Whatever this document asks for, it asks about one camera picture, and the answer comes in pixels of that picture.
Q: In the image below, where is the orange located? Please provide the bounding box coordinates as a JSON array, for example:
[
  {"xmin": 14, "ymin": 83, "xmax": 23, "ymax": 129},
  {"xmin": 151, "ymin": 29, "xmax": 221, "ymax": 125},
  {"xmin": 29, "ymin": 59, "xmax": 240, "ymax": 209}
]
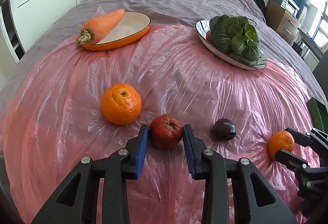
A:
[
  {"xmin": 268, "ymin": 131, "xmax": 295, "ymax": 160},
  {"xmin": 101, "ymin": 83, "xmax": 142, "ymax": 126}
]

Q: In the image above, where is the dark purple plum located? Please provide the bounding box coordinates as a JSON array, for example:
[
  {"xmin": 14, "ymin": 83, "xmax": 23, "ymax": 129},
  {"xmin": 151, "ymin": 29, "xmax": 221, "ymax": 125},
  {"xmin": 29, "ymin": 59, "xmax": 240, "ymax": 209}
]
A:
[{"xmin": 212, "ymin": 118, "xmax": 236, "ymax": 141}]

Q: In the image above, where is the red apple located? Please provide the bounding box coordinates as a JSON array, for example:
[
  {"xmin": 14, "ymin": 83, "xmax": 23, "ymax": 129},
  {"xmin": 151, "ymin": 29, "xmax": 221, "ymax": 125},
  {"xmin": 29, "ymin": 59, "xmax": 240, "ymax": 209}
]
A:
[{"xmin": 150, "ymin": 114, "xmax": 183, "ymax": 149}]

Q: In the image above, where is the green rectangular tray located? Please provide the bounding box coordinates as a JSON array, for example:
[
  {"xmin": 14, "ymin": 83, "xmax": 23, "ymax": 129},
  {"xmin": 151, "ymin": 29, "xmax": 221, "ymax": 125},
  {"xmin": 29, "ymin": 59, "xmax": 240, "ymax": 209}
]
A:
[{"xmin": 306, "ymin": 97, "xmax": 328, "ymax": 134}]

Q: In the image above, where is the desk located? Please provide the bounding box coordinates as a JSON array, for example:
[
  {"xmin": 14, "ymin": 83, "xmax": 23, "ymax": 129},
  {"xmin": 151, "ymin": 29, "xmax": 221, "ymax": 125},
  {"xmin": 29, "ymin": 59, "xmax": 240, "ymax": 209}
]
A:
[{"xmin": 298, "ymin": 28, "xmax": 324, "ymax": 61}]

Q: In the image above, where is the pink plastic sheet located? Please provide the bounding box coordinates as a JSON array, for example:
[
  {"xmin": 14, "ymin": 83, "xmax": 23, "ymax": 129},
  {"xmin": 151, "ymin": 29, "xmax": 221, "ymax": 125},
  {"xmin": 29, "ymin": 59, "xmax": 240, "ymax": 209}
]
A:
[{"xmin": 1, "ymin": 24, "xmax": 312, "ymax": 223}]

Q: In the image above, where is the wooden drawer chest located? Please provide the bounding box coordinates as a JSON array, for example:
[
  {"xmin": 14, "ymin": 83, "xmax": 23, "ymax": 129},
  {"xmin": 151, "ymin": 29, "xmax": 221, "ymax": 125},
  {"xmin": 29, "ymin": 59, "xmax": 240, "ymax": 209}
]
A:
[{"xmin": 265, "ymin": 1, "xmax": 301, "ymax": 45}]

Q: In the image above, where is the green bok choy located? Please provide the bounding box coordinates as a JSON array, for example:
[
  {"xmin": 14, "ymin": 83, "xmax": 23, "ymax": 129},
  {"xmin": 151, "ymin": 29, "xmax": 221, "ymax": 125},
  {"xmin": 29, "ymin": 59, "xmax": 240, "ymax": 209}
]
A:
[{"xmin": 209, "ymin": 14, "xmax": 261, "ymax": 67}]

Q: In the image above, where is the white patterned plate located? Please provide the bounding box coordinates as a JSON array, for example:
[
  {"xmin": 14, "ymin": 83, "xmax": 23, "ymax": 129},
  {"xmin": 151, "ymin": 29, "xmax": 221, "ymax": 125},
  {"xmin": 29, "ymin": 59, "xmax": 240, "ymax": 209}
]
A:
[{"xmin": 195, "ymin": 14, "xmax": 267, "ymax": 70}]

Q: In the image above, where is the black backpack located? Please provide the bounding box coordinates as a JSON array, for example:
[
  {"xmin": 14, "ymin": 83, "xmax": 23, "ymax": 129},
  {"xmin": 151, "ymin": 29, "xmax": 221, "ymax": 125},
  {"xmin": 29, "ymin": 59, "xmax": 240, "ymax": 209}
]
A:
[{"xmin": 247, "ymin": 0, "xmax": 266, "ymax": 23}]

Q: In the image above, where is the grey printer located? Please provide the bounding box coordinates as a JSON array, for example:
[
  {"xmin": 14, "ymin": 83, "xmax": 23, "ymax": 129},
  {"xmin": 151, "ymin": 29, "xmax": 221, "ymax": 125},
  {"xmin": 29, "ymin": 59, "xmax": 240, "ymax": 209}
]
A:
[{"xmin": 271, "ymin": 0, "xmax": 300, "ymax": 18}]

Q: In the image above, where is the orange oval dish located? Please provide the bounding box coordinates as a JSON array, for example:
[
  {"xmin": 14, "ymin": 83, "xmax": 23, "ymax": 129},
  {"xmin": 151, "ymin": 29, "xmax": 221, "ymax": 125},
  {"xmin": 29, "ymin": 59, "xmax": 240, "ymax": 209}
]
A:
[{"xmin": 80, "ymin": 11, "xmax": 151, "ymax": 52}]

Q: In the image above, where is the orange carrot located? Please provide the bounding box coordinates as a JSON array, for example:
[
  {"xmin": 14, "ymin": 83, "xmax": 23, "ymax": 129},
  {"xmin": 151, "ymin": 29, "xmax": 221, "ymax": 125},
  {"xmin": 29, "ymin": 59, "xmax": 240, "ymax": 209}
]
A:
[{"xmin": 76, "ymin": 9, "xmax": 125, "ymax": 45}]

